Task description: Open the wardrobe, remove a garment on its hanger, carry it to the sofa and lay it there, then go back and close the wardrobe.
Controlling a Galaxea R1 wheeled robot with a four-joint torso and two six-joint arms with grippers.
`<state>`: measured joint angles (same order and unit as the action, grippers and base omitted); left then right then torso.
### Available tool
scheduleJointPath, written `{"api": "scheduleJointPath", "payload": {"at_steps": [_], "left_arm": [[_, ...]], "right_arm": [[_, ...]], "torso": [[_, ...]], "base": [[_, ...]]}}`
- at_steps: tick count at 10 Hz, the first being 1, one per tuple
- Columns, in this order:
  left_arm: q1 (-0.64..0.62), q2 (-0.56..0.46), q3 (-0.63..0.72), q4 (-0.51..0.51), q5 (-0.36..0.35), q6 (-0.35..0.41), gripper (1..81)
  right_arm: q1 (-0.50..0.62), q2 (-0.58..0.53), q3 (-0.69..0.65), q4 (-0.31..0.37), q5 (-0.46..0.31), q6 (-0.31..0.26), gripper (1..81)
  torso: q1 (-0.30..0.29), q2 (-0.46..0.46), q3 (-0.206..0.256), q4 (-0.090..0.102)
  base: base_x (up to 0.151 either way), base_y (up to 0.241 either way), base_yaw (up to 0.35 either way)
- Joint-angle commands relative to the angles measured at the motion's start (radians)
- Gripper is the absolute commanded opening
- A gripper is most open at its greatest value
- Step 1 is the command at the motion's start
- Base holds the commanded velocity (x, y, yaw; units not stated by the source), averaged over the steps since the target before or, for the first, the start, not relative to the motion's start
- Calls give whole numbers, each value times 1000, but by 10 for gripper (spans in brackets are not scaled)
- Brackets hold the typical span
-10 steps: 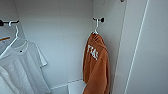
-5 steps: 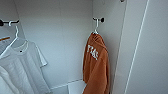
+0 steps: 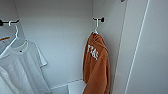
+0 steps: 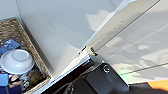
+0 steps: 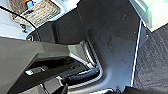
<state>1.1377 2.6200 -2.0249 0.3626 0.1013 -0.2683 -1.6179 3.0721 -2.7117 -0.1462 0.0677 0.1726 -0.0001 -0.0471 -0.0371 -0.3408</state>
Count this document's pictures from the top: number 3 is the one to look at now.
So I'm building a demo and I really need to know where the orange label strip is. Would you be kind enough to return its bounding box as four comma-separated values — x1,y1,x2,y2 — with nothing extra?
0,36,11,42

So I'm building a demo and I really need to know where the orange hoodie with white print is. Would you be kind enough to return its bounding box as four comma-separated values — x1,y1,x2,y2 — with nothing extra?
82,31,111,94

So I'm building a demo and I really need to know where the white wardrobe carcass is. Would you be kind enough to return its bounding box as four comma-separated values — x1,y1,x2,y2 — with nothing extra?
0,0,129,94

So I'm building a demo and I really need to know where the white wardrobe door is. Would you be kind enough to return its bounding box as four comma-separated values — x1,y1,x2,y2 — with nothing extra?
112,0,168,94

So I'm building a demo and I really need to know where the white t-shirt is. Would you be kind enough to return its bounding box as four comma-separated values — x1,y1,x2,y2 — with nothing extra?
0,39,51,94

